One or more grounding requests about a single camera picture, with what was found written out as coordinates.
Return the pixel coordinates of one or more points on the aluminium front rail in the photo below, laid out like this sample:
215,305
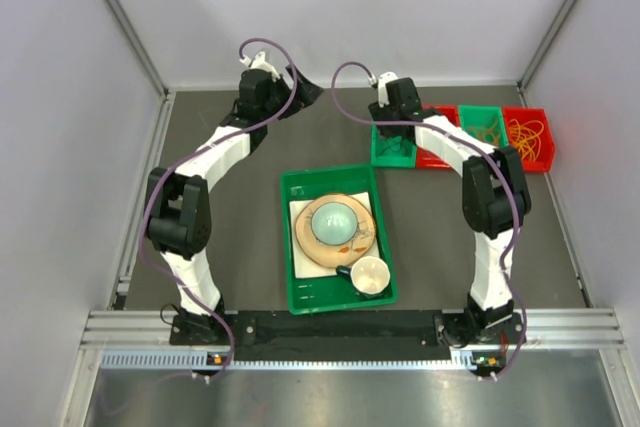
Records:
551,329

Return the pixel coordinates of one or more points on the pale blue upturned bowl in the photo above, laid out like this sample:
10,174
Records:
334,223

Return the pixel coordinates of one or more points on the aluminium frame post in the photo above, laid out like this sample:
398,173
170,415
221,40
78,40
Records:
543,48
133,41

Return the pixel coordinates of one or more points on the grey slotted cable duct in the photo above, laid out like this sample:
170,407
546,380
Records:
206,361

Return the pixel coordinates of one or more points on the large green plastic tray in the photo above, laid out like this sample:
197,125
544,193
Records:
326,294

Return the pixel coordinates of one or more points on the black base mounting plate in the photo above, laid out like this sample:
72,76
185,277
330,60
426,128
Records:
254,327

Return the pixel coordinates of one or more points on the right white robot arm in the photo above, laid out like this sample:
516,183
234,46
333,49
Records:
495,194

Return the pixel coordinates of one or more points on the red bin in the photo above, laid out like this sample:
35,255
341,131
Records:
528,131
426,159

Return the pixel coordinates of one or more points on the white and green cup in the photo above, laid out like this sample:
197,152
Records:
369,275

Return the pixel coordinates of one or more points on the left aluminium frame post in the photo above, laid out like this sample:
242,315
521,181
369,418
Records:
133,41

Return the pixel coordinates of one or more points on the green bin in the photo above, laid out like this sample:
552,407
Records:
485,123
391,152

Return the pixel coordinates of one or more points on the right aluminium frame post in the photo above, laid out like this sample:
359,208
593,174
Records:
543,48

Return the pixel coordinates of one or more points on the beige ceramic plate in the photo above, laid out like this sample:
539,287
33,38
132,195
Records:
332,230

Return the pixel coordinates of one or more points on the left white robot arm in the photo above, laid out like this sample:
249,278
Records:
177,216

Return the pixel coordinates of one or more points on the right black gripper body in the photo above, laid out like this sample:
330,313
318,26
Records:
383,113

